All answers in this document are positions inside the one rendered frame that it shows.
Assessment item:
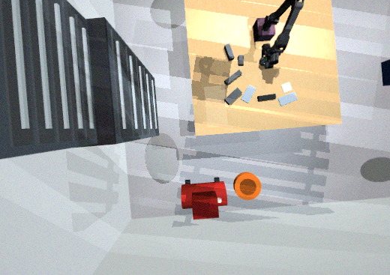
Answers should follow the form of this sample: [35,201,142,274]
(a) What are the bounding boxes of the white rectangular block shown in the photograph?
[281,82,293,93]

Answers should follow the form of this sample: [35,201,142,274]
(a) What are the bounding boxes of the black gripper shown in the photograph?
[262,43,274,69]

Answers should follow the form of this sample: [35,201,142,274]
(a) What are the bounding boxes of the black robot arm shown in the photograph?
[262,0,305,64]

